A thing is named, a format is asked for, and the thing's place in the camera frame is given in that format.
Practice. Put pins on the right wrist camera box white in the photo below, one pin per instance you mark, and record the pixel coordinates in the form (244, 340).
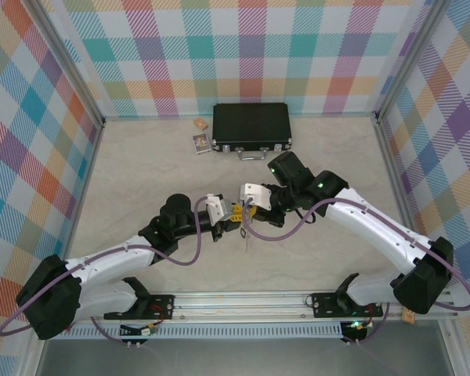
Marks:
(256, 194)

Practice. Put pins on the black hard case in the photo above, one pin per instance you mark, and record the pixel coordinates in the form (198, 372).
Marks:
(250, 123)

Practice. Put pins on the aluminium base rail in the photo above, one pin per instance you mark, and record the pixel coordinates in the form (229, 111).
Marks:
(239, 303)

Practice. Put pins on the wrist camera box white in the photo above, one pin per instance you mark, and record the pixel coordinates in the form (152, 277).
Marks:
(215, 207)
(256, 194)

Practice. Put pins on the small orange box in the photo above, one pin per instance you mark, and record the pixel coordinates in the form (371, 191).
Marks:
(201, 124)

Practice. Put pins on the purple card box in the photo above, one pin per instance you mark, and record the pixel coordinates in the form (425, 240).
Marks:
(201, 143)

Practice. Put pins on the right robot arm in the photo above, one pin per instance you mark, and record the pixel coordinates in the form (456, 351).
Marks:
(376, 227)

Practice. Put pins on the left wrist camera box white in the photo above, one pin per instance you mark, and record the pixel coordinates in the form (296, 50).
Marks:
(215, 207)

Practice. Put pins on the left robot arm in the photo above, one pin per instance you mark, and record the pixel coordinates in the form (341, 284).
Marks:
(102, 262)

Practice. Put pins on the grey metal panel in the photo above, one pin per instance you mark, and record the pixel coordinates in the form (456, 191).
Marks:
(239, 358)

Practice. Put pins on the aluminium side rail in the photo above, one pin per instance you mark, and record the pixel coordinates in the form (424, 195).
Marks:
(395, 176)
(87, 176)

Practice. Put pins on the aluminium frame post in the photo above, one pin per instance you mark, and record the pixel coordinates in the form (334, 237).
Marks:
(409, 58)
(64, 58)

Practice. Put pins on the small wooden block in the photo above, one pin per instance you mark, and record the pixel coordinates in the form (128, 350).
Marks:
(409, 316)

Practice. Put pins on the black key tag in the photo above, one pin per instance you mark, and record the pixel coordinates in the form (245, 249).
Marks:
(243, 233)

